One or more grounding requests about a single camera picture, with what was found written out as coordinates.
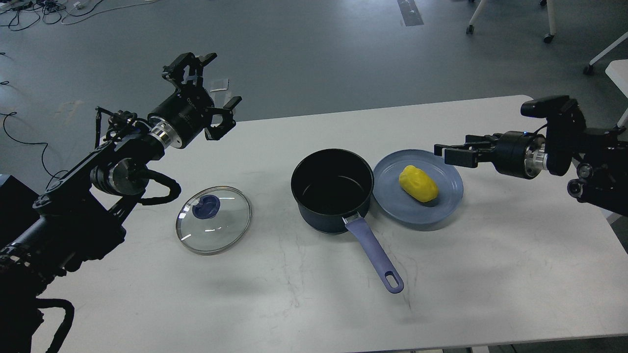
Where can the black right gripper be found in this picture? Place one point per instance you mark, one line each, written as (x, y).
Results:
(517, 154)

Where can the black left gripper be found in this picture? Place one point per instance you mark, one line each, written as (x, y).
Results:
(190, 109)

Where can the glass pot lid blue knob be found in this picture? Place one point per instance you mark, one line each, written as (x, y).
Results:
(213, 220)

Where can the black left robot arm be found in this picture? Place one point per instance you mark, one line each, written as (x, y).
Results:
(80, 217)

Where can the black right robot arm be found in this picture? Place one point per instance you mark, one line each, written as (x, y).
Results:
(601, 157)

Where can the yellow potato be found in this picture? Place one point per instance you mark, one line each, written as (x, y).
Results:
(418, 184)

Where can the blue round plate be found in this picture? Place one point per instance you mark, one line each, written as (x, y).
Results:
(400, 205)

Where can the white table leg with caster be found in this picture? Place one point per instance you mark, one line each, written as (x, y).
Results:
(588, 70)

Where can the dark tape strip on floor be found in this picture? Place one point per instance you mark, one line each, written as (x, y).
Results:
(410, 13)

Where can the black box at left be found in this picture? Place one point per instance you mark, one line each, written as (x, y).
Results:
(29, 240)

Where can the dark blue saucepan purple handle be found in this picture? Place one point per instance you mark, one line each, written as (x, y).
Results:
(333, 190)

